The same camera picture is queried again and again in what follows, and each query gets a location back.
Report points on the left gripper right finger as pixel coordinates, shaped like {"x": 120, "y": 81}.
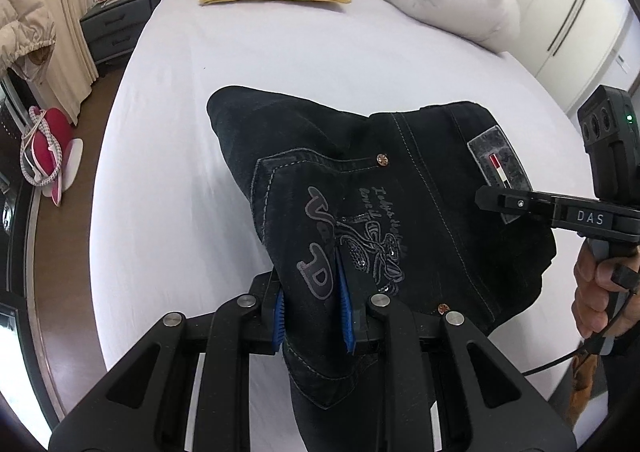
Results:
{"x": 356, "y": 287}

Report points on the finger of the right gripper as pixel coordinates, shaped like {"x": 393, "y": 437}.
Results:
{"x": 512, "y": 203}

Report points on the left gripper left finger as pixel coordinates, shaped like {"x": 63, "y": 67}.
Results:
{"x": 266, "y": 329}

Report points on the black jeans pants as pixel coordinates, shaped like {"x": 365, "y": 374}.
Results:
{"x": 387, "y": 198}

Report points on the person right hand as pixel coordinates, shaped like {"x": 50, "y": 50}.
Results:
{"x": 593, "y": 287}

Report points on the white wardrobe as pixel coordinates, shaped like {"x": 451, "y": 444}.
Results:
{"x": 566, "y": 44}

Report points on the red and white slippers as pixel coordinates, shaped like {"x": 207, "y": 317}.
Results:
{"x": 50, "y": 153}

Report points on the grey nightstand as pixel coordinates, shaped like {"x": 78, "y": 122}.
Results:
{"x": 113, "y": 30}

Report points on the beige puffer jacket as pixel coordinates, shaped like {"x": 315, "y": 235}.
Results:
{"x": 28, "y": 38}

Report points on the beige curtain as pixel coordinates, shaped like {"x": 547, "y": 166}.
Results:
{"x": 71, "y": 70}

